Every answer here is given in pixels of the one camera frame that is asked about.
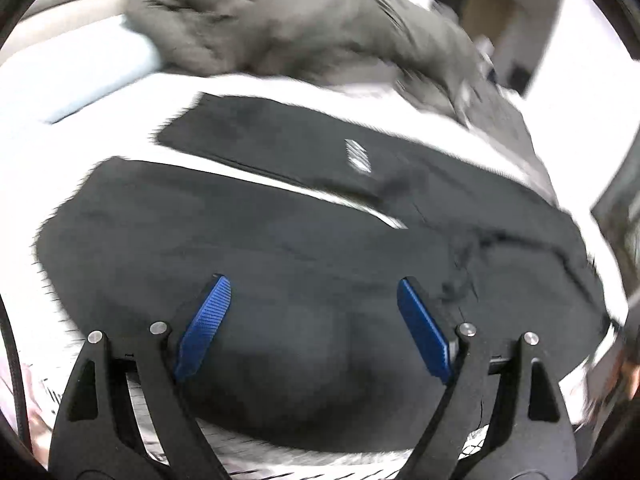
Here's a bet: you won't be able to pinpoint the person's right hand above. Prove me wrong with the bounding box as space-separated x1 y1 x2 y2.
587 342 640 423

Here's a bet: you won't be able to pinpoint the black cable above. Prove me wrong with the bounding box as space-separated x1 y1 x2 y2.
0 292 32 456

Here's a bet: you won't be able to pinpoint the white hexagon-pattern bed mattress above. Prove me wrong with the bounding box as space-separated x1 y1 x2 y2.
0 67 628 480

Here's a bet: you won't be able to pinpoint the beige headboard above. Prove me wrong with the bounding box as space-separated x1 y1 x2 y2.
10 0 132 56

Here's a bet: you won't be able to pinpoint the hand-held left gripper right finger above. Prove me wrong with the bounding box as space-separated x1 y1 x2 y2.
396 276 581 480

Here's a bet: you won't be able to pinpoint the brown door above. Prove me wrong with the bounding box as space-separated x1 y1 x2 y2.
432 0 566 97

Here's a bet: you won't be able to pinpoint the grey duvet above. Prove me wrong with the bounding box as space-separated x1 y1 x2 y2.
125 0 558 203

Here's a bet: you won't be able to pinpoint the black pants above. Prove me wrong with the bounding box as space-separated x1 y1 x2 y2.
35 91 621 456

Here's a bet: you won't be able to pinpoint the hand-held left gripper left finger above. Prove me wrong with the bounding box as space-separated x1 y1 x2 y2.
47 274 233 480

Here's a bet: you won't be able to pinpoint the light blue pillow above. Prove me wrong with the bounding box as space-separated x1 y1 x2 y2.
0 15 162 126

